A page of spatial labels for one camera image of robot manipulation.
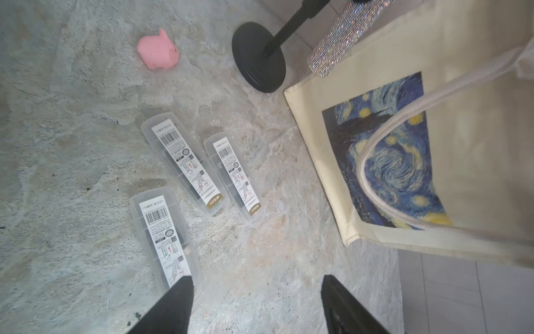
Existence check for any pink pig toy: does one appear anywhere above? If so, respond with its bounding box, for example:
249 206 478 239
136 29 180 70

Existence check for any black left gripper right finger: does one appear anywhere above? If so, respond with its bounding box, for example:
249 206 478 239
321 275 388 334

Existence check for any canvas bag starry night print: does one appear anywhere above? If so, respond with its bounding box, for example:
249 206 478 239
285 1 533 267

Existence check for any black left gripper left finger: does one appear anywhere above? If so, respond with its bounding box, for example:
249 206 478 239
129 276 195 334

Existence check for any black microphone stand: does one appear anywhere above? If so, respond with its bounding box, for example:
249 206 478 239
232 0 330 93

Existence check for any rhinestone microphone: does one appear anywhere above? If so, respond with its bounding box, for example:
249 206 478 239
307 0 392 77

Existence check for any clear compass case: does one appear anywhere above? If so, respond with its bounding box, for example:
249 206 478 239
204 132 265 228
129 186 204 296
140 112 229 217

